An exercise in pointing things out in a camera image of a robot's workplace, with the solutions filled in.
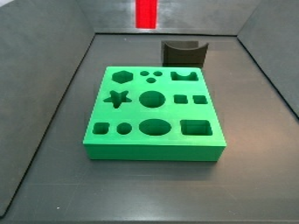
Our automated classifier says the red double-square object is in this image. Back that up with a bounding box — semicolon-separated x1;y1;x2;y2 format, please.
135;0;158;29

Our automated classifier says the green shape sorter board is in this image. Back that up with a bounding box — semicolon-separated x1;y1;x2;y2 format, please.
83;66;227;161

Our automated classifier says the dark grey curved block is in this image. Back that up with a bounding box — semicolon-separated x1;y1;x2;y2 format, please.
162;40;210;68

